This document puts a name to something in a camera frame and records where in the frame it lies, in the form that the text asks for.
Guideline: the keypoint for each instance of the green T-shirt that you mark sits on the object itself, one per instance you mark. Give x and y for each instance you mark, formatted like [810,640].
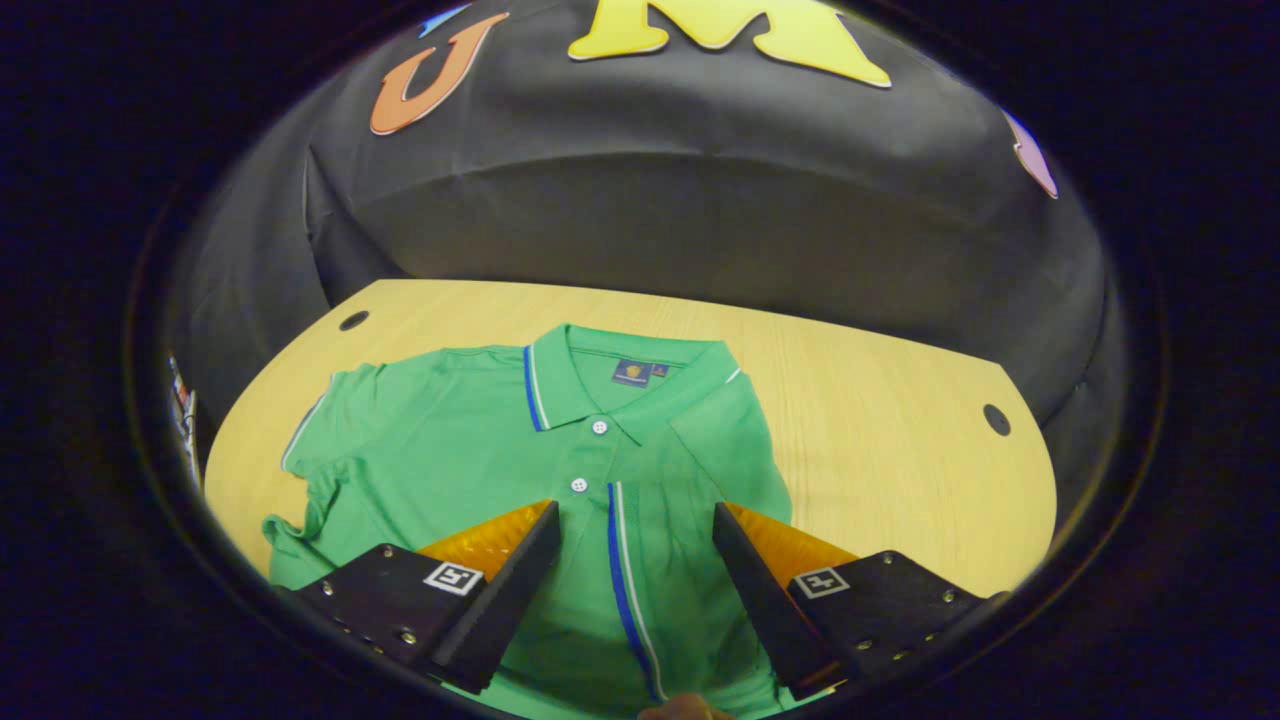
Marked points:
[450,450]

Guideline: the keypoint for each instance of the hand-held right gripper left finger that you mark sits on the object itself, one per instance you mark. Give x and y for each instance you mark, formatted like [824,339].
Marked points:
[505,610]

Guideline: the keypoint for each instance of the black backdrop cloth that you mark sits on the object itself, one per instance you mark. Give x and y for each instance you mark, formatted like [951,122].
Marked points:
[700,220]

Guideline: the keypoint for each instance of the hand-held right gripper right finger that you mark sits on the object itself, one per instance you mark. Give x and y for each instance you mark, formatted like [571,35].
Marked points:
[765,600]

